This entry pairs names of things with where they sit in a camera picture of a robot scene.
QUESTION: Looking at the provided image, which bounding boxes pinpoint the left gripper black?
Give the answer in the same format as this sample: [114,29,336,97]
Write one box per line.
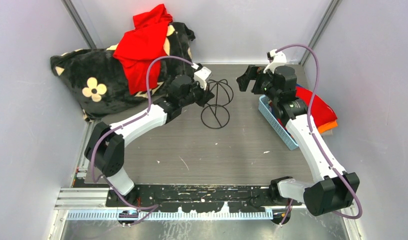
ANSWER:
[179,78,213,108]

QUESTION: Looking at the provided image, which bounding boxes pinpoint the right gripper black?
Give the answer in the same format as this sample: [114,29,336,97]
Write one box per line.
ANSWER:
[237,64,280,102]

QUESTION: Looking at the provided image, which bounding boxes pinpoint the light blue plastic basket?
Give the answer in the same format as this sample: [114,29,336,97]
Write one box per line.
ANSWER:
[258,95,299,151]

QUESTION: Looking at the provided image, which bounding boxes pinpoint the red bucket hat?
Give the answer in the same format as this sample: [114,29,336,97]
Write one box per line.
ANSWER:
[296,84,338,128]

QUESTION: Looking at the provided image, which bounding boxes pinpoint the orange hat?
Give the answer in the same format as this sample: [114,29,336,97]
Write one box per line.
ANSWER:
[317,120,338,134]

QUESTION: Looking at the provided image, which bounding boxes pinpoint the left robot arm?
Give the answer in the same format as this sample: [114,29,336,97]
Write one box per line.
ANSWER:
[84,75,215,207]

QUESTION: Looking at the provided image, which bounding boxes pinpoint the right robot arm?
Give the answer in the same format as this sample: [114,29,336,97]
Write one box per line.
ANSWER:
[236,64,363,219]

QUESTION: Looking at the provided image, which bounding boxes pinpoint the red cloth on blanket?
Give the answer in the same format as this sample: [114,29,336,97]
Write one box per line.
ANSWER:
[113,3,175,95]

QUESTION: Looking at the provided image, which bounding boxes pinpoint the black floral plush blanket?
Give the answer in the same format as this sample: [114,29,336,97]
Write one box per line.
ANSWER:
[49,22,196,122]

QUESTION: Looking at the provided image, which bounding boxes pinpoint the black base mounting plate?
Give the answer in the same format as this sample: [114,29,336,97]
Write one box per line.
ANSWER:
[124,184,287,213]

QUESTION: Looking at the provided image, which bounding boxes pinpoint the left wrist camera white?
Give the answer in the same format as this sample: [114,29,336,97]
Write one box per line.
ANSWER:
[193,64,212,90]

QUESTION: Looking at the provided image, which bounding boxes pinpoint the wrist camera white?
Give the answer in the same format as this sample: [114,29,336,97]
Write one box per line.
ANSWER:
[193,64,212,90]
[263,49,288,73]

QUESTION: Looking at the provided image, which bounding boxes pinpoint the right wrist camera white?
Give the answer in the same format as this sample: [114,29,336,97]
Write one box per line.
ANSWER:
[263,49,288,73]

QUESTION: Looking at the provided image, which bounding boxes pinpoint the aluminium rail frame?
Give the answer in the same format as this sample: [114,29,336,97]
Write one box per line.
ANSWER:
[54,187,355,221]

